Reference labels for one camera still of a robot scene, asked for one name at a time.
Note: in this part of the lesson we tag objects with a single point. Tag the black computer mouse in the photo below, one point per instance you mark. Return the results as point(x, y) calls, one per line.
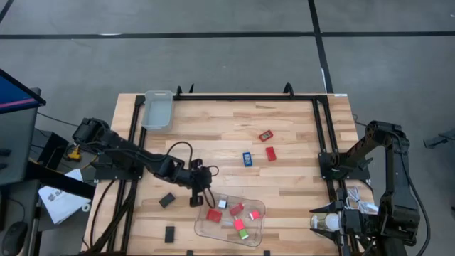
point(14, 237)

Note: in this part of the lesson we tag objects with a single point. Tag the white and black charger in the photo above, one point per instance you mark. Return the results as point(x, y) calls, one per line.
point(222, 204)

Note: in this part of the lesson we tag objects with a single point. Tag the black chair base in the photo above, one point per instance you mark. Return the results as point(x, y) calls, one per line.
point(442, 139)

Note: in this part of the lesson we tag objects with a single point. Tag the red digital timer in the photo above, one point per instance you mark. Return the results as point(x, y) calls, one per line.
point(266, 135)

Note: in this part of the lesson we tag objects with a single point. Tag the computer monitor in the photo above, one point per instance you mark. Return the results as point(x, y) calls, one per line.
point(14, 96)

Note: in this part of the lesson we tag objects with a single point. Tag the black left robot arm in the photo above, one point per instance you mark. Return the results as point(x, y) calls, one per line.
point(121, 145)

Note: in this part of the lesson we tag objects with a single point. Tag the blue digital timer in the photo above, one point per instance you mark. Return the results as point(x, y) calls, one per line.
point(247, 159)

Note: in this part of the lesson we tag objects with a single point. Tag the pink charger with white label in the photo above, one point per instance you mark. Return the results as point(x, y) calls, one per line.
point(239, 224)

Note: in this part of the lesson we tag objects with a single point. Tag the red charger block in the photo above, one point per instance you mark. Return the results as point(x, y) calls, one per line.
point(213, 215)
point(236, 209)

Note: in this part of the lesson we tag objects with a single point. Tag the red and white plug charger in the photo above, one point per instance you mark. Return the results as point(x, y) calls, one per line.
point(254, 215)

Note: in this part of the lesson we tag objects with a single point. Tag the black side desk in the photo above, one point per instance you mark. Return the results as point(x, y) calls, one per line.
point(60, 181)

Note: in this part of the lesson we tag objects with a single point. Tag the large clear plastic bin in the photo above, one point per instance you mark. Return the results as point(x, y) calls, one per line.
point(206, 232)

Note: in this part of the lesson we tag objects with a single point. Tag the black metal table frame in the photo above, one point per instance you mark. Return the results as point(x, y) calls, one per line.
point(249, 97)

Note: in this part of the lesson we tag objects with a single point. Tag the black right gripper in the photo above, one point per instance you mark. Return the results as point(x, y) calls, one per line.
point(359, 223)

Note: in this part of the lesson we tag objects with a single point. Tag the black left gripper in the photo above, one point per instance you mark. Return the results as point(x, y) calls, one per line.
point(199, 176)

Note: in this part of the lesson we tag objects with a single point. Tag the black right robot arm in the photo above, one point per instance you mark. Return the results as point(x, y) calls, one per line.
point(394, 170)

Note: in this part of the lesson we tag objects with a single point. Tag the small grey plastic bin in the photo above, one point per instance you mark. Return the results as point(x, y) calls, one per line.
point(158, 113)

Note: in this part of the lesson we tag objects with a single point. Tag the green charger block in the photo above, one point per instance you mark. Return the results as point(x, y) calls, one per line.
point(243, 234)

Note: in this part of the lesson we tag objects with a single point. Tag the flat red block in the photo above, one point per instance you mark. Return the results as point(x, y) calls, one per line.
point(271, 153)

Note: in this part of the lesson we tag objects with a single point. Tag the white paper booklet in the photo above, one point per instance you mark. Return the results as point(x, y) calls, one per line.
point(62, 202)

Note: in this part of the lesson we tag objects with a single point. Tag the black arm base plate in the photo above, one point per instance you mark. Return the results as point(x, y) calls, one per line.
point(355, 172)
point(110, 174)

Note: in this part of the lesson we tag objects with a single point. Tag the white light bulb brass base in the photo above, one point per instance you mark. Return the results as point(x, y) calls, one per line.
point(332, 222)

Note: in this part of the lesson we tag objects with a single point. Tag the black rectangular block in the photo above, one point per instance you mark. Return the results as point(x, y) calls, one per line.
point(169, 234)
point(166, 200)

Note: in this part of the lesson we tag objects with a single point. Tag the yellow black tool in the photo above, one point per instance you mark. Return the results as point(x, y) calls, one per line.
point(74, 154)

